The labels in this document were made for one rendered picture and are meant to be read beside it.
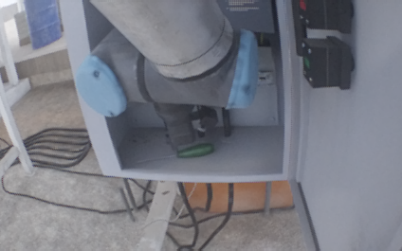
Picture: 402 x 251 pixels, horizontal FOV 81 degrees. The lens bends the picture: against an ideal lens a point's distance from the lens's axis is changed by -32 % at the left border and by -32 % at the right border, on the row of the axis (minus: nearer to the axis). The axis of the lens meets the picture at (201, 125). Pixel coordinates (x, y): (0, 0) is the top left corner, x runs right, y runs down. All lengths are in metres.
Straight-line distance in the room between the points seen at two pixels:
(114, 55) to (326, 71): 0.25
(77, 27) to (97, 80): 0.22
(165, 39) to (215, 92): 0.11
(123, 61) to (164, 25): 0.15
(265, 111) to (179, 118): 0.23
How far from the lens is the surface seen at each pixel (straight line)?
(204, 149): 0.70
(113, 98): 0.39
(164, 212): 1.18
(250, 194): 1.38
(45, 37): 4.70
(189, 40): 0.26
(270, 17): 0.50
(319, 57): 0.29
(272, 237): 1.35
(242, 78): 0.32
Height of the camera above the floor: 1.08
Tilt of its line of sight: 32 degrees down
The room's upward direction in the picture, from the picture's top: 8 degrees counter-clockwise
